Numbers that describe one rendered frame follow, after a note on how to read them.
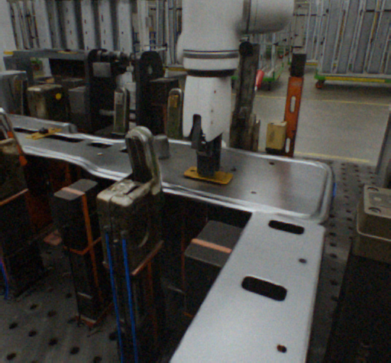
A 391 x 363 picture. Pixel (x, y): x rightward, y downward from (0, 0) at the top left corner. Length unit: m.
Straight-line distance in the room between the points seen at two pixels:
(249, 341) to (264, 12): 0.39
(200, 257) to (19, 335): 0.46
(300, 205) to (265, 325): 0.23
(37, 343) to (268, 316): 0.51
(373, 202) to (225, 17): 0.30
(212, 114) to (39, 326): 0.54
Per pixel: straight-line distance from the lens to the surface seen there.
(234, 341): 0.32
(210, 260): 0.42
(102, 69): 0.91
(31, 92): 1.06
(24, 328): 0.78
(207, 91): 0.47
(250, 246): 0.41
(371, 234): 0.42
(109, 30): 5.25
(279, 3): 0.48
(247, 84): 0.71
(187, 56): 0.49
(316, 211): 0.50
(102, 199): 0.44
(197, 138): 0.49
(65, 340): 0.73
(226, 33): 0.48
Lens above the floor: 1.25
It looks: 24 degrees down
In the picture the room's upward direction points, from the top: straight up
